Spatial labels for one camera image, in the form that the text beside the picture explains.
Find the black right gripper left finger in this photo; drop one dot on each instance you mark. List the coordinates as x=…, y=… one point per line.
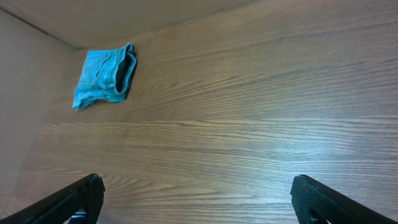
x=79, y=202

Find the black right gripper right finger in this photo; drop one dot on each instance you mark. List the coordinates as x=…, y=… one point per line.
x=314, y=202

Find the light blue denim jeans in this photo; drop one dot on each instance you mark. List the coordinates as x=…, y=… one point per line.
x=106, y=75

